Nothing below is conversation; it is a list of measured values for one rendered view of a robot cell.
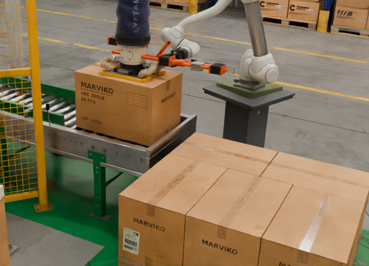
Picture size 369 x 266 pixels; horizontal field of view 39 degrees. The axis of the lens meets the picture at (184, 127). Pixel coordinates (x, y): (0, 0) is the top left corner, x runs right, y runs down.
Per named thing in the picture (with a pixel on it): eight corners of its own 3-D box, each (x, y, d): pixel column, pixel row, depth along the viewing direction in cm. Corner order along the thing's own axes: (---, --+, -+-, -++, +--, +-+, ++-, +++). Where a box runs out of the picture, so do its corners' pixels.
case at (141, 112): (76, 127, 355) (74, 71, 340) (109, 109, 389) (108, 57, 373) (151, 147, 331) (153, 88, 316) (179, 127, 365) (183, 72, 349)
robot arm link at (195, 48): (189, 63, 351) (173, 52, 354) (198, 58, 364) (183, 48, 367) (196, 50, 346) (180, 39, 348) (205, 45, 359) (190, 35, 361)
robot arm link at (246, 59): (254, 76, 392) (257, 46, 385) (266, 81, 376) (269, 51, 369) (235, 76, 386) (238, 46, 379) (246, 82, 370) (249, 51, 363)
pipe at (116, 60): (100, 68, 337) (100, 60, 335) (121, 60, 358) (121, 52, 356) (145, 77, 324) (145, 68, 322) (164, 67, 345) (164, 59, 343)
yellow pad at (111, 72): (98, 74, 337) (98, 67, 335) (107, 71, 345) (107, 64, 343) (144, 83, 323) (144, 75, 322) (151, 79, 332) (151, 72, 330)
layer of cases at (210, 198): (117, 255, 291) (118, 194, 276) (191, 182, 375) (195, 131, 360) (331, 332, 246) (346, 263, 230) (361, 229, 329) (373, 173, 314)
